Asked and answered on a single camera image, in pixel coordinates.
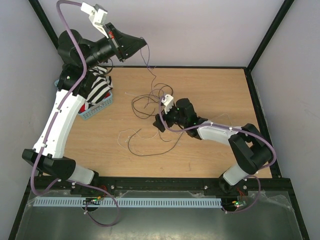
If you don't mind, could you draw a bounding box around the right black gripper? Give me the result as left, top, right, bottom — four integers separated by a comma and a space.
153, 103, 187, 133

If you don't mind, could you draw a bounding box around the purple cable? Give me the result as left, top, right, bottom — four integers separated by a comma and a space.
29, 0, 121, 228
159, 96, 278, 215

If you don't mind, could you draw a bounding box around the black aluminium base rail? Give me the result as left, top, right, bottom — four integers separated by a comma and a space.
34, 176, 294, 198

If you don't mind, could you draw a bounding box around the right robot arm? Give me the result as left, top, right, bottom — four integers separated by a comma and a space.
153, 94, 277, 195

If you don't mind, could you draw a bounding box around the light blue slotted cable duct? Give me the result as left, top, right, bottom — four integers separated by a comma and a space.
33, 197, 222, 208

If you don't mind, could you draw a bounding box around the black white striped cloth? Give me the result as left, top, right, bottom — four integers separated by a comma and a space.
86, 65, 113, 105

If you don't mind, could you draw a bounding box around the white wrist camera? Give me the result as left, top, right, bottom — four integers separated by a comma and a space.
161, 94, 174, 114
80, 2, 108, 30

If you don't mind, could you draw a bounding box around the light blue plastic basket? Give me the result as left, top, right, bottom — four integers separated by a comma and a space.
50, 80, 113, 125

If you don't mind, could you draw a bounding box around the red cloth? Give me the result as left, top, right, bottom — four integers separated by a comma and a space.
78, 91, 111, 114

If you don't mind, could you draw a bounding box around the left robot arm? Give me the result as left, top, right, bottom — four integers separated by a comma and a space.
22, 23, 147, 194

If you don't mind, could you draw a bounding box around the black tangled wire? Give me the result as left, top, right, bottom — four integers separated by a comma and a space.
131, 83, 174, 119

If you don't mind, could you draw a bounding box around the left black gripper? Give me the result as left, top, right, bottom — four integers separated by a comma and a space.
81, 22, 147, 71

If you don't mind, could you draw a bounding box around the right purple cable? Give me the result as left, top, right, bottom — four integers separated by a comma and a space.
159, 96, 278, 215

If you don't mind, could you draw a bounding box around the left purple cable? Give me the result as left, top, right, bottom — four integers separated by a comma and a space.
29, 0, 121, 228

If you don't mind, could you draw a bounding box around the white thin wire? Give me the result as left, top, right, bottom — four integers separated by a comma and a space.
117, 112, 236, 148

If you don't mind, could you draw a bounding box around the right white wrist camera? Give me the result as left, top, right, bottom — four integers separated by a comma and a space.
161, 94, 174, 114

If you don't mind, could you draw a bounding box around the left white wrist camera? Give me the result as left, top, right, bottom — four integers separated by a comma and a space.
80, 2, 108, 30

